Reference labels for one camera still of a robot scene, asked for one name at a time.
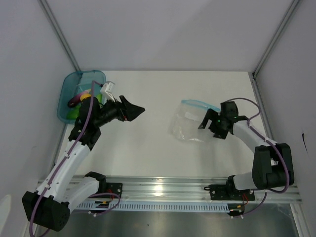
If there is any yellow toy lemon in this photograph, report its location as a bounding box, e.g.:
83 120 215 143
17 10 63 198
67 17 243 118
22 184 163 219
80 93 91 101

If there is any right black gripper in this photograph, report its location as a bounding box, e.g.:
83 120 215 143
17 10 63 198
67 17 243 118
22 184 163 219
198 109 228 140

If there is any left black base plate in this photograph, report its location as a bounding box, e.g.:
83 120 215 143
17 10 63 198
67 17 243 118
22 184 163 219
106 183 123 198

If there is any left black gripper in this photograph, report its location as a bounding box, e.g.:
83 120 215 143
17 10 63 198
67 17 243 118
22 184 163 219
94 95 145 127

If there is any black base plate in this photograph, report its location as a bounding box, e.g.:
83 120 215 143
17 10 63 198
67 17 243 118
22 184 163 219
203 184 255 201
106 183 123 198

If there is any teal plastic bin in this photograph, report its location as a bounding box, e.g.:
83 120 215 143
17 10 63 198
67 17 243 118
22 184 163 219
57 70 106 124

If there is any light green toy cucumber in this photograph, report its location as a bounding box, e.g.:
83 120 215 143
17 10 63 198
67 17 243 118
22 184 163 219
95 93 102 103

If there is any clear zip top bag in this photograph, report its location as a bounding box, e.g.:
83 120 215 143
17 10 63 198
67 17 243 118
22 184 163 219
168 99 221 142

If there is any white slotted cable duct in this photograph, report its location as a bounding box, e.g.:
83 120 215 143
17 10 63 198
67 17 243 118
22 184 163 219
76 200 230 213

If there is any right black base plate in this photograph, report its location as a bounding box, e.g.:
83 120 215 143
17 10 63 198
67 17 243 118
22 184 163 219
203 184 255 201

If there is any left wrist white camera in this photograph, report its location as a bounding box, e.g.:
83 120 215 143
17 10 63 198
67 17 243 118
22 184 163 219
100 81 116 102

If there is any right aluminium frame post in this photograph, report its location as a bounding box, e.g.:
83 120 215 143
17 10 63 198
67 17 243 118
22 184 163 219
251 0 304 77

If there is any aluminium frame post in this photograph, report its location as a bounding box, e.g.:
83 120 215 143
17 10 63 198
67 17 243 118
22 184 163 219
251 0 304 77
38 0 81 72

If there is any green toy bell pepper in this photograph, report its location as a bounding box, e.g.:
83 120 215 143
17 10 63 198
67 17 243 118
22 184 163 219
66 107 79 120

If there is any aluminium mounting rail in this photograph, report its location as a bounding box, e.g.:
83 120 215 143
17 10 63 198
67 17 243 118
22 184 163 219
33 175 303 204

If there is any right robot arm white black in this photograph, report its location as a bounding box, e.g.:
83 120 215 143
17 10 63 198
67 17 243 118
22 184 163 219
199 100 295 199

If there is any left aluminium frame post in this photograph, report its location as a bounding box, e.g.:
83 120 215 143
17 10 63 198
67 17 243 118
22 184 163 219
38 0 81 72

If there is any purple toy eggplant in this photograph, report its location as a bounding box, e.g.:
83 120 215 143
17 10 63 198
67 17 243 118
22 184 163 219
67 93 83 108

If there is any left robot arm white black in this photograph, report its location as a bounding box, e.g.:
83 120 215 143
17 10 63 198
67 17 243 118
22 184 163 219
22 94 145 236

